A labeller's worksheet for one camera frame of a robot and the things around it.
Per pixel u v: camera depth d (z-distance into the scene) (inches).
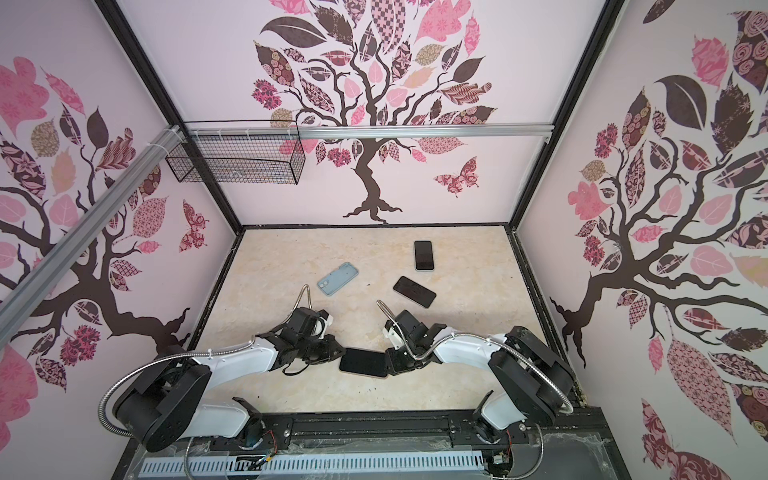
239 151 37.3
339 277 41.7
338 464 27.4
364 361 33.0
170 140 32.6
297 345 27.4
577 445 28.2
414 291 39.5
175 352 18.4
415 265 42.2
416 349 25.9
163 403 16.7
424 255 43.7
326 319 33.5
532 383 16.9
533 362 17.7
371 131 37.0
